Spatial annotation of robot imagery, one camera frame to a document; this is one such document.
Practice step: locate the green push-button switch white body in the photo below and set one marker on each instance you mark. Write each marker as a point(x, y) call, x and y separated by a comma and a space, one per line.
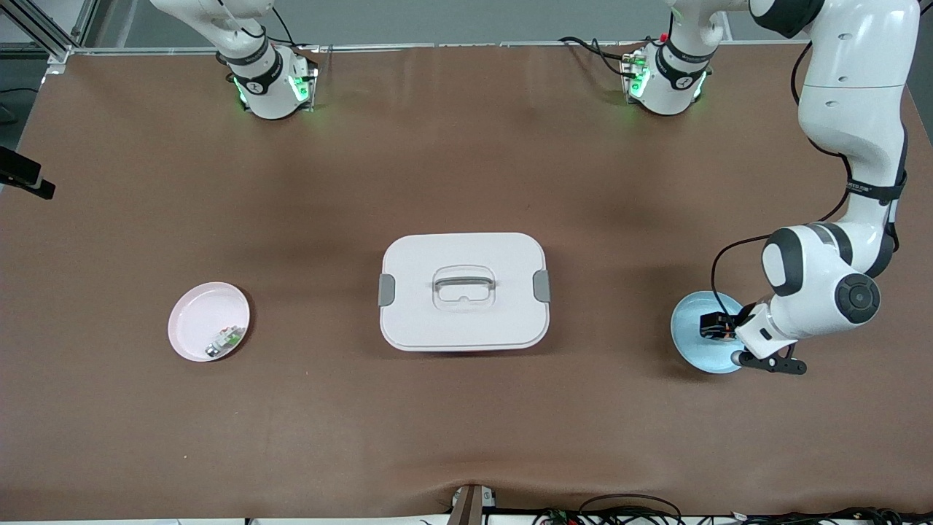
point(224, 340)

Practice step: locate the brown stand post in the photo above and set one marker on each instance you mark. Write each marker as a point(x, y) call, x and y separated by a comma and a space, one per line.
point(470, 507)

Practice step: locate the grey box latch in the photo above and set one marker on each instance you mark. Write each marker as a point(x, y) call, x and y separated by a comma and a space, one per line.
point(386, 290)
point(541, 285)

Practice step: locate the aluminium frame profile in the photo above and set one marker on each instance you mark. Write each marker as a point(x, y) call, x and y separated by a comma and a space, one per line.
point(51, 33)

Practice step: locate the white lidded storage box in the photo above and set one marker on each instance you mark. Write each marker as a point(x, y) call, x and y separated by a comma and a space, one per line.
point(466, 328)

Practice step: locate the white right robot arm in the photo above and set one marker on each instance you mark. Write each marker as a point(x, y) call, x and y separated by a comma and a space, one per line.
point(266, 87)

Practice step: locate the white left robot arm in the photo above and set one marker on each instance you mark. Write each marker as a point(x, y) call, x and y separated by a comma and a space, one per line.
point(853, 109)

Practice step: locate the light blue round plate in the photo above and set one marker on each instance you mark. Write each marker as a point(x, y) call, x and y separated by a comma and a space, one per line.
point(700, 346)

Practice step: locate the brown table mat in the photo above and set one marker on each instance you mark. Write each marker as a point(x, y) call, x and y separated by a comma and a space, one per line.
point(466, 423)

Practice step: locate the pale pink round plate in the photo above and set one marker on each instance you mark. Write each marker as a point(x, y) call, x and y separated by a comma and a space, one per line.
point(200, 317)

